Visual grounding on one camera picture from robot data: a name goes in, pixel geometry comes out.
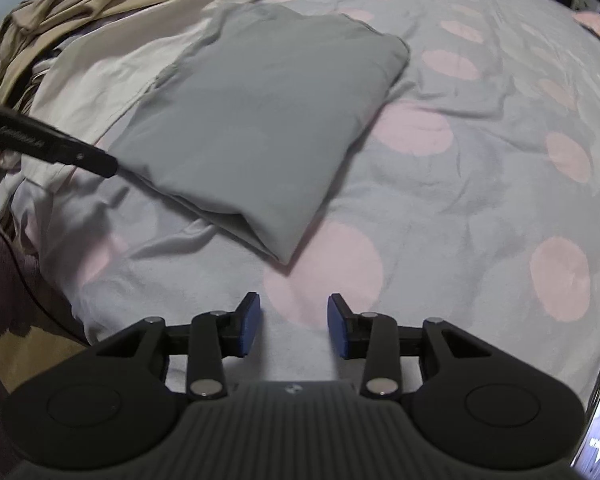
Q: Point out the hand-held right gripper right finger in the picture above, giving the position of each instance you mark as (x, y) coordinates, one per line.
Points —
(337, 327)

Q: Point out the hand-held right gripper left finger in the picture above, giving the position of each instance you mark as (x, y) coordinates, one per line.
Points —
(247, 325)

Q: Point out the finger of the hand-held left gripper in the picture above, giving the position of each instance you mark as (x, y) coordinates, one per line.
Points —
(90, 160)

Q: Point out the light grey long-sleeve shirt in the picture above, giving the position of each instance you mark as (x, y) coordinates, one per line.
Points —
(260, 120)

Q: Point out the white shirt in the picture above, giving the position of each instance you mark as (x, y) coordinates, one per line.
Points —
(105, 75)

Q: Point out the grey pink-dotted bed sheet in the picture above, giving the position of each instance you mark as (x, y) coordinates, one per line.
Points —
(480, 160)

